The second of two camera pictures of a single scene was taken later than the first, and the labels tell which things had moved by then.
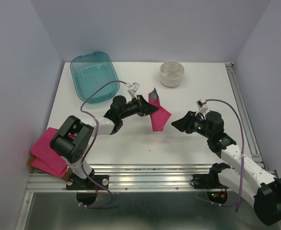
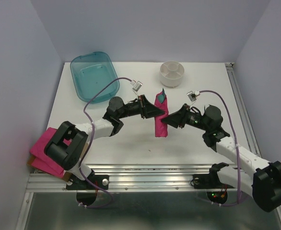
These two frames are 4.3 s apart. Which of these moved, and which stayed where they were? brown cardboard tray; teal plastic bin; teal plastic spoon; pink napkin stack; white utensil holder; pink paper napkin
Moved: teal plastic spoon; pink paper napkin
Stayed: brown cardboard tray; white utensil holder; pink napkin stack; teal plastic bin
